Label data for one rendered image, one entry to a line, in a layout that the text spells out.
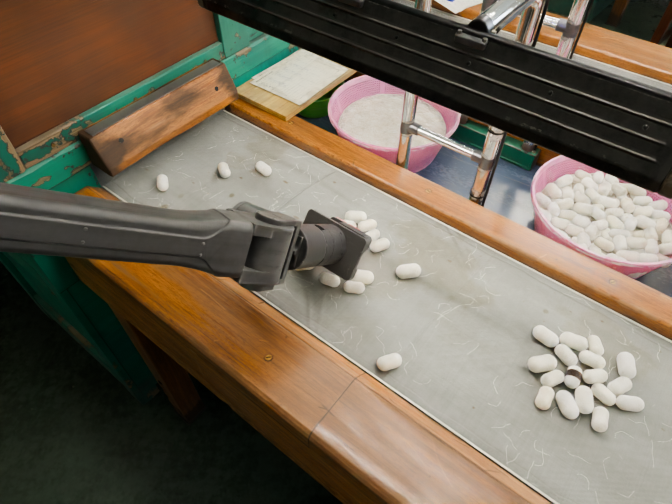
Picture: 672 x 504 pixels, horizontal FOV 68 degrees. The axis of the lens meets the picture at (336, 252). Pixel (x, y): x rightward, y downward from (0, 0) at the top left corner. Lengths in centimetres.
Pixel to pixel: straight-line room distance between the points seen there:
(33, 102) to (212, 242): 47
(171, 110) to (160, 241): 50
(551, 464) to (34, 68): 87
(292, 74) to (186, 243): 70
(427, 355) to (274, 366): 21
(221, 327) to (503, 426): 39
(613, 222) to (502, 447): 46
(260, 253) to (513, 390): 38
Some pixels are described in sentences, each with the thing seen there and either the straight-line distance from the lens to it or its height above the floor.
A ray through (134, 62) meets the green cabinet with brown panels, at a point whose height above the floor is 91.
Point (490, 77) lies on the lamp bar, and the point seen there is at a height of 108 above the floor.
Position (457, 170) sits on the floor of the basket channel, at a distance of 106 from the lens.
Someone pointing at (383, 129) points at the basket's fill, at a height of 74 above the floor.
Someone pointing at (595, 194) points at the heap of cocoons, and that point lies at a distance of 99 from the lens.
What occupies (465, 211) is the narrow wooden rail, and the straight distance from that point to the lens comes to 85.
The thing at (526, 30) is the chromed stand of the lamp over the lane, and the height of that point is 105.
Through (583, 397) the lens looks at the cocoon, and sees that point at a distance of 71.
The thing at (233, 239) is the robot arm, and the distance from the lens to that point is 51.
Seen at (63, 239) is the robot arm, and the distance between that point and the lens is 46.
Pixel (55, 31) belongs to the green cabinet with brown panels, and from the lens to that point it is 88.
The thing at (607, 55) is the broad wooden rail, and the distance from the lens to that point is 138.
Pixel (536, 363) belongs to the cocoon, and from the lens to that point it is 71.
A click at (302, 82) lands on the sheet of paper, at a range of 110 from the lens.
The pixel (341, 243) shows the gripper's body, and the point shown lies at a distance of 67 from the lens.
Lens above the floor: 135
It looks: 50 degrees down
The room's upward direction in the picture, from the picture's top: straight up
